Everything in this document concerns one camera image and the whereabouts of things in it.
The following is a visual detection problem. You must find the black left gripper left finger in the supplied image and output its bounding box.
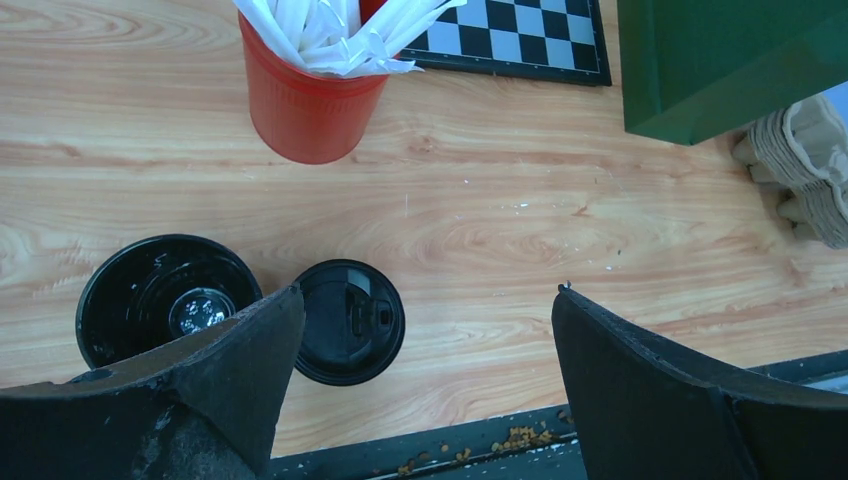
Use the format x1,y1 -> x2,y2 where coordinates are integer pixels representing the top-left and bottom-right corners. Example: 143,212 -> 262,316
1,286 -> 305,479

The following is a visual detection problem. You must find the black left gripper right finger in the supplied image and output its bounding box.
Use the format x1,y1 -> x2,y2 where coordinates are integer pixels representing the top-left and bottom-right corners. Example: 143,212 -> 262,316
551,285 -> 847,479

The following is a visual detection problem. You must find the black cup stack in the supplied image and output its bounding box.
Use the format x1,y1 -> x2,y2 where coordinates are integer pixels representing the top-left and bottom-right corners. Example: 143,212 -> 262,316
75,234 -> 263,369

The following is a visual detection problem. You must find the black lid stack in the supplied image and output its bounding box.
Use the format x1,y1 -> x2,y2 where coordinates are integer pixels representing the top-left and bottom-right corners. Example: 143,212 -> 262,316
295,259 -> 406,387

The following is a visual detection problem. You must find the cardboard cup carrier tray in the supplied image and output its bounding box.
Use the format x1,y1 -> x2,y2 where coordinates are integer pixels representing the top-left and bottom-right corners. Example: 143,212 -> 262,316
731,94 -> 847,250

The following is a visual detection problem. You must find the red straw holder cup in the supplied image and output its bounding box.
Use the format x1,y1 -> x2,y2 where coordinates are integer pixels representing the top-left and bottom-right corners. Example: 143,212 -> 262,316
238,1 -> 388,165

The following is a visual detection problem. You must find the green paper bag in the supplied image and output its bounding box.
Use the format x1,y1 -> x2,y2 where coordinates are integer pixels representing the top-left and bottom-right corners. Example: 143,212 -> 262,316
617,1 -> 847,145

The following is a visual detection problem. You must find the black white chessboard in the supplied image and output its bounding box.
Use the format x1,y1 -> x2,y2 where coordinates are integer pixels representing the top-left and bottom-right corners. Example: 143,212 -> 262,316
400,0 -> 612,86

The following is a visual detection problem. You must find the white wrapped straws bundle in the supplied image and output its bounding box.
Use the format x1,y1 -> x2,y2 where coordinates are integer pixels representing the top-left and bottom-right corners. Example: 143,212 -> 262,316
234,0 -> 466,79

